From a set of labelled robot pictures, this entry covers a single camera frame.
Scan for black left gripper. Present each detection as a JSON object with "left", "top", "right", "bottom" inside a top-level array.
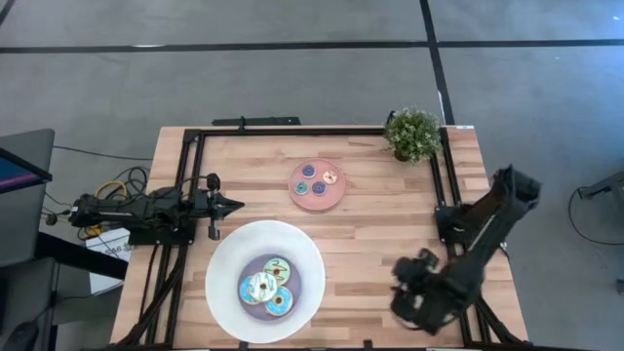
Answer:
[{"left": 194, "top": 189, "right": 246, "bottom": 241}]

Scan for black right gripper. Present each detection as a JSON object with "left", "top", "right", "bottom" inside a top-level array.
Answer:
[{"left": 389, "top": 249, "right": 469, "bottom": 336}]

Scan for large mint donut chocolate drizzle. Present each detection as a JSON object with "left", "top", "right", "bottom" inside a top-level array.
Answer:
[{"left": 262, "top": 256, "right": 293, "bottom": 287}]

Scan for large plain blue iced donut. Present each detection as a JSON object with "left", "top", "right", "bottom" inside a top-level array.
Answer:
[{"left": 238, "top": 276, "right": 259, "bottom": 307}]

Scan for black mounting bar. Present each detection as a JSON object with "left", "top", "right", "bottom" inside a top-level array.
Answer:
[{"left": 211, "top": 115, "right": 302, "bottom": 128}]

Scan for purple plate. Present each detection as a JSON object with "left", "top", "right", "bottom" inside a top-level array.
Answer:
[{"left": 237, "top": 253, "right": 303, "bottom": 323}]

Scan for pink plate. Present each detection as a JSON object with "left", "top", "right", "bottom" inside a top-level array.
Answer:
[{"left": 288, "top": 158, "right": 347, "bottom": 213}]

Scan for white paper sheet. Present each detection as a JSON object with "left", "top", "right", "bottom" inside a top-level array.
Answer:
[{"left": 85, "top": 227, "right": 134, "bottom": 296}]

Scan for black desk base bar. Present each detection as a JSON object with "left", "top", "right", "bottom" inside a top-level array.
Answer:
[{"left": 34, "top": 231, "right": 129, "bottom": 282}]

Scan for green potted plant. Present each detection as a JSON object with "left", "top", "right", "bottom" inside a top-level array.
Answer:
[{"left": 383, "top": 106, "right": 444, "bottom": 165}]

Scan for dark grey computer monitor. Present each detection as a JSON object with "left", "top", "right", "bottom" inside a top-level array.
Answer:
[{"left": 0, "top": 128, "right": 56, "bottom": 268}]

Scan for grey metal stand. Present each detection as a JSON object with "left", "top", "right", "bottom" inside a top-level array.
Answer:
[{"left": 578, "top": 169, "right": 624, "bottom": 202}]

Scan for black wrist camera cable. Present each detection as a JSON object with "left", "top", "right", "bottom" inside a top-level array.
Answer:
[{"left": 177, "top": 174, "right": 211, "bottom": 196}]

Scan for black cable bundle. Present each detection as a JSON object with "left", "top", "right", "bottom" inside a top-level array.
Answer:
[{"left": 42, "top": 165, "right": 152, "bottom": 245}]

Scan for yellow cable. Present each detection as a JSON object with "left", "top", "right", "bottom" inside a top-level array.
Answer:
[{"left": 94, "top": 179, "right": 129, "bottom": 236}]

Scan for thin black floor cable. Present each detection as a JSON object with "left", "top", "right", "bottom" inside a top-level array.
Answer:
[{"left": 52, "top": 144, "right": 155, "bottom": 162}]

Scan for curved black floor cable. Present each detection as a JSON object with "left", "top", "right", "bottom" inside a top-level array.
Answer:
[{"left": 567, "top": 186, "right": 624, "bottom": 247}]

